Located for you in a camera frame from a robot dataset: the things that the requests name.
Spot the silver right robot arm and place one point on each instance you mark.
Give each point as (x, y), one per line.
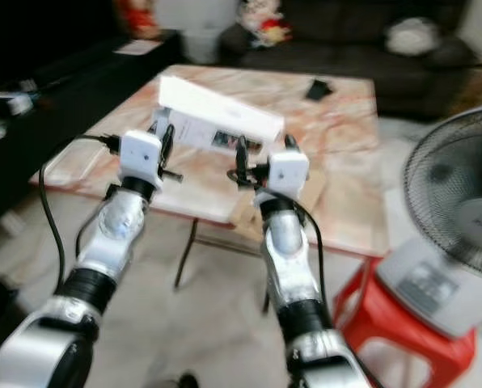
(289, 259)

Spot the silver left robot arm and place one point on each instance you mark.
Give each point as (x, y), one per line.
(112, 238)

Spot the brown cardboard piece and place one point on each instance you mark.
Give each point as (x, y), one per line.
(245, 218)

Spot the pink marble coffee table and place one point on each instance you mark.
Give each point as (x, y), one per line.
(338, 162)

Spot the long white cardboard box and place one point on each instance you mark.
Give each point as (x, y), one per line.
(217, 105)

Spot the small black flat object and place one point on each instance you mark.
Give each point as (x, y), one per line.
(319, 90)

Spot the white paper sheet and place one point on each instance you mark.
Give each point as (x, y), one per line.
(137, 47)

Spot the dark fabric sofa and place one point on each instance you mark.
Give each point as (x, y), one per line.
(346, 73)

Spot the black low cabinet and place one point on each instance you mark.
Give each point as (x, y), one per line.
(63, 97)

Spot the red ornament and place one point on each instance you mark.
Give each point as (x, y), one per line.
(137, 18)

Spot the white plastic container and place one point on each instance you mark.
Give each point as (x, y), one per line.
(199, 24)

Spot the small white device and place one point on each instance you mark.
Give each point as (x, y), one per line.
(14, 103)

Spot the white round cushion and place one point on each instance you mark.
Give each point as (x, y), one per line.
(412, 37)

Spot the black electric fan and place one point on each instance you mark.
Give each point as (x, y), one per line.
(455, 186)

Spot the red plastic stool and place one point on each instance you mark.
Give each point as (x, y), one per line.
(378, 323)

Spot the black robot foot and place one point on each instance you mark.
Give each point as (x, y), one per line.
(188, 381)

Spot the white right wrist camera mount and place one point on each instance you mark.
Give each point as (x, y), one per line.
(288, 174)

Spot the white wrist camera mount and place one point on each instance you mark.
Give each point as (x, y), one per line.
(141, 153)
(288, 174)

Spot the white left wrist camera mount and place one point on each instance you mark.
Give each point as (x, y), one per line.
(141, 153)

